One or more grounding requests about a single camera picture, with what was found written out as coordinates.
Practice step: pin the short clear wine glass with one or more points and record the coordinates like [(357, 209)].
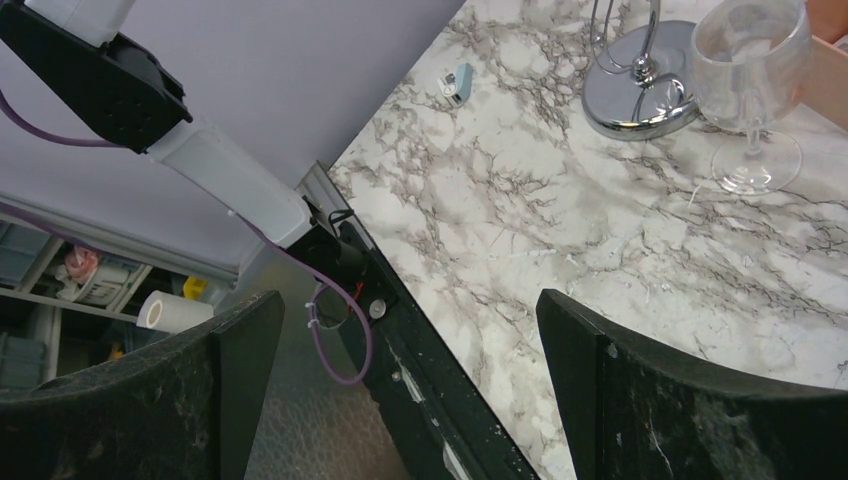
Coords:
[(749, 64)]

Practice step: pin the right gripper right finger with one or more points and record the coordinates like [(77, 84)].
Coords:
[(635, 408)]

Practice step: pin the chrome wine glass rack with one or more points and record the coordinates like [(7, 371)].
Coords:
[(639, 87)]

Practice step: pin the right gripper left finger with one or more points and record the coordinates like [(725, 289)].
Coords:
[(185, 407)]

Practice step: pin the small blue white clip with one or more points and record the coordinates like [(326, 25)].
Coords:
[(456, 87)]

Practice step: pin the white paper roll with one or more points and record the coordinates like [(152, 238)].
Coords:
[(172, 314)]

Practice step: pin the peach desk organizer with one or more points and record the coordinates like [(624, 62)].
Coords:
[(826, 87)]

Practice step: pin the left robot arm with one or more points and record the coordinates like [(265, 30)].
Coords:
[(122, 93)]

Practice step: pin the background storage shelf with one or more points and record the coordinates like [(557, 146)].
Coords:
[(58, 298)]

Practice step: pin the black base frame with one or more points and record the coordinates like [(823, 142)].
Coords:
[(437, 419)]

